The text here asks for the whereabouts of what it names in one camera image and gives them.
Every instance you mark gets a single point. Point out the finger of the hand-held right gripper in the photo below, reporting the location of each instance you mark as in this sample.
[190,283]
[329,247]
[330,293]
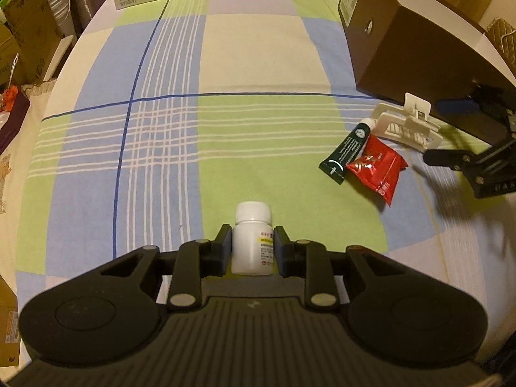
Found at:
[447,157]
[457,108]

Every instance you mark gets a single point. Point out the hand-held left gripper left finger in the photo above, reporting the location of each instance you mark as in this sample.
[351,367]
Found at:
[223,250]

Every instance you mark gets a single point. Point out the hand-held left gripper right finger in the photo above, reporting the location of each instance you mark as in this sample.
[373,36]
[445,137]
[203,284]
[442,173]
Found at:
[280,252]

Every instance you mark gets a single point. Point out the white pill bottle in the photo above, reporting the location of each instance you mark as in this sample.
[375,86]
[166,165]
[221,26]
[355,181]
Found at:
[252,246]

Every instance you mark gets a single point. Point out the white plastic hair clip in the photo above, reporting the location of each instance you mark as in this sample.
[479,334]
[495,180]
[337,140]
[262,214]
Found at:
[403,129]

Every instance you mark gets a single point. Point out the brown cardboard box white inside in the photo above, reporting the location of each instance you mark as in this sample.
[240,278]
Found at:
[423,40]

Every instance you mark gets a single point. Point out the red snack packet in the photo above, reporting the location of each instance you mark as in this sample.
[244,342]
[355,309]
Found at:
[377,165]

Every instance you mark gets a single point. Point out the quilted beige cushion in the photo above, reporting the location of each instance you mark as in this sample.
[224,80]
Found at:
[504,42]

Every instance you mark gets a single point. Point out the dark green tube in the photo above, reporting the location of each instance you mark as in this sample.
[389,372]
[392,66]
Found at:
[346,153]

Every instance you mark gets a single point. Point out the plaid cloth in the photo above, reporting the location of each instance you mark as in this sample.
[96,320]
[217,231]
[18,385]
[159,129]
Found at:
[242,68]

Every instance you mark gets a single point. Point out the printed cardboard box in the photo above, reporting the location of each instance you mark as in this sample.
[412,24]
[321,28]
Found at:
[8,322]

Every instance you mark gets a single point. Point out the dark purple box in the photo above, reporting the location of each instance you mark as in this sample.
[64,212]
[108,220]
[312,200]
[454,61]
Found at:
[14,125]

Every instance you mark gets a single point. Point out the stack of white bowls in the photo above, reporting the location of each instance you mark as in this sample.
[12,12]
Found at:
[59,6]

